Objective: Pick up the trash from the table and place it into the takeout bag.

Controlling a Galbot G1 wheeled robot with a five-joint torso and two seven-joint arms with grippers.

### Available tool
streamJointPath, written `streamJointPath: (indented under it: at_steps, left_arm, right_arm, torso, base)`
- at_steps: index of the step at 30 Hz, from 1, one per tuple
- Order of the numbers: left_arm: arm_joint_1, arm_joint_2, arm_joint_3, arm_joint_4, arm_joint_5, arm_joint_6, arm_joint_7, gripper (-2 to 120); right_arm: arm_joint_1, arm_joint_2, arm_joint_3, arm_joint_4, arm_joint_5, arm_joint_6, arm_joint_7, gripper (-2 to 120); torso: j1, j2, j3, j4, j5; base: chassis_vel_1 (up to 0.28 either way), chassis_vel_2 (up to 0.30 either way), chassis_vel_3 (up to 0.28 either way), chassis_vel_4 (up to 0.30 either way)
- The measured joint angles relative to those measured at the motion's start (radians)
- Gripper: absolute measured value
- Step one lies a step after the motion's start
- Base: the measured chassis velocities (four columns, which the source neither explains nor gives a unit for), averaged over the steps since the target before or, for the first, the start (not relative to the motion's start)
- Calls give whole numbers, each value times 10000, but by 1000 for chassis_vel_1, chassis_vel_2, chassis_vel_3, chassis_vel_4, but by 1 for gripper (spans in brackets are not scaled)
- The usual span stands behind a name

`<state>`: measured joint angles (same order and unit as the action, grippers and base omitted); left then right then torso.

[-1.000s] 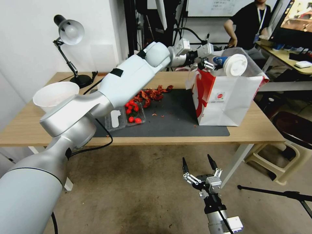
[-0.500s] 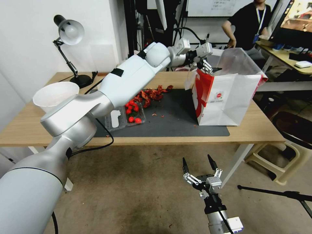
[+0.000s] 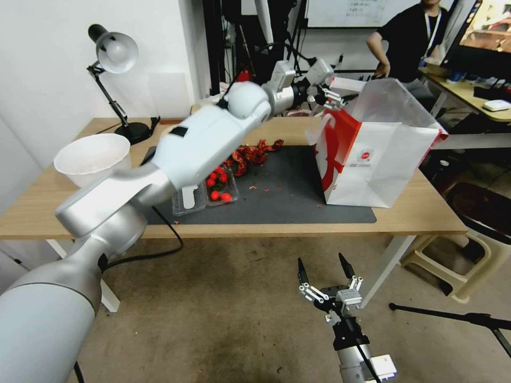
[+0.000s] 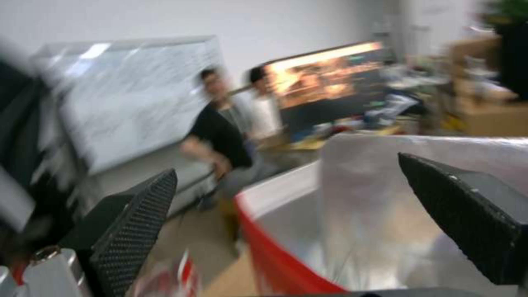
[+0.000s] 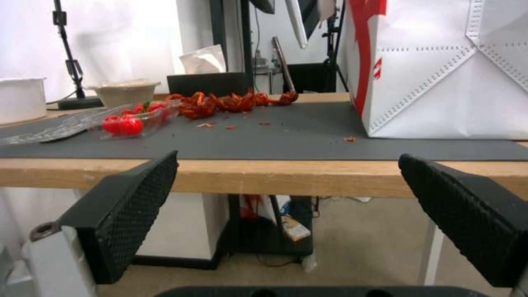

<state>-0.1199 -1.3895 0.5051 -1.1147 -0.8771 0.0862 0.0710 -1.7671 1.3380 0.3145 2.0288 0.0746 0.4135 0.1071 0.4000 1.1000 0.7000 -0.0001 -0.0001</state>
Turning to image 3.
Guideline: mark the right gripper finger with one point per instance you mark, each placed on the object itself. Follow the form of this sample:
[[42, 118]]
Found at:
[[348, 269], [303, 275]]

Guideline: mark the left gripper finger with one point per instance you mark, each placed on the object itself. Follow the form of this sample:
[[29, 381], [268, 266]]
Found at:
[[333, 94], [328, 106]]

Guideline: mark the white red delivery bag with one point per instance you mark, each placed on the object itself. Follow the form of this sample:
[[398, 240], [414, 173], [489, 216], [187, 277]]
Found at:
[[379, 159]]

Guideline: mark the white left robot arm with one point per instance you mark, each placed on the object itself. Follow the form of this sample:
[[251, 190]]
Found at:
[[199, 139]]

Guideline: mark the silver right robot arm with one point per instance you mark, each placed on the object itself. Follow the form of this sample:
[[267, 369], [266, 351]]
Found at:
[[352, 364]]

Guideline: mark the clear disposable takeout box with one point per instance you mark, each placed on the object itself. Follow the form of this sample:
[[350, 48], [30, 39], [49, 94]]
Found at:
[[196, 205]]

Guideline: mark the white red carton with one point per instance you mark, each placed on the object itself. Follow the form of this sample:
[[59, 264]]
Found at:
[[346, 83]]

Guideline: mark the black desk mat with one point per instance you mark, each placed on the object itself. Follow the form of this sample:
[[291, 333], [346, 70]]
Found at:
[[279, 199]]

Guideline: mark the dried red chilli pile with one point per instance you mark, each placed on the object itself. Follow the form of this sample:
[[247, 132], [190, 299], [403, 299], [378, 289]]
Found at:
[[251, 153]]

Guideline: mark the whiteboard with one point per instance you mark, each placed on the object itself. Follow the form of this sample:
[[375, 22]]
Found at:
[[339, 12]]

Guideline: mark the person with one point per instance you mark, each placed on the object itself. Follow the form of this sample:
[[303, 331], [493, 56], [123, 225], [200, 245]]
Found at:
[[407, 40]]

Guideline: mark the black tripod stand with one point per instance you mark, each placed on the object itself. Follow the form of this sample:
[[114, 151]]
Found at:
[[439, 313]]

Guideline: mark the wooden table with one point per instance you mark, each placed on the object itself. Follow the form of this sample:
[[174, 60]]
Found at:
[[419, 207]]

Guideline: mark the red cherry tomato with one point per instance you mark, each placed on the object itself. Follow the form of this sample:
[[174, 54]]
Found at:
[[215, 195], [210, 182], [226, 197], [219, 172]]

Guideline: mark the pale wooden desk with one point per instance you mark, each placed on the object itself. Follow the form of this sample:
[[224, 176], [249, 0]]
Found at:
[[459, 93]]

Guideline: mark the beige plastic stool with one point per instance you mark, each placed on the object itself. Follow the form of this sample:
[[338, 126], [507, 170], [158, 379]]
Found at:
[[481, 279]]

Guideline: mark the computer monitor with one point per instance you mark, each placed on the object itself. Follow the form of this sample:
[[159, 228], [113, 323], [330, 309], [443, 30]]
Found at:
[[487, 24]]

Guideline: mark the black white desk lamp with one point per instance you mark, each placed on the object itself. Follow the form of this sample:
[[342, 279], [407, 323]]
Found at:
[[117, 50]]

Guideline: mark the white plastic bowl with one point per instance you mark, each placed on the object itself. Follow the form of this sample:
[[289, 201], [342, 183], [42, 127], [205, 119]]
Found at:
[[92, 157]]

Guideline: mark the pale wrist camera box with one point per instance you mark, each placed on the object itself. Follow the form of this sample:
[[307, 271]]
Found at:
[[320, 72], [349, 300]]

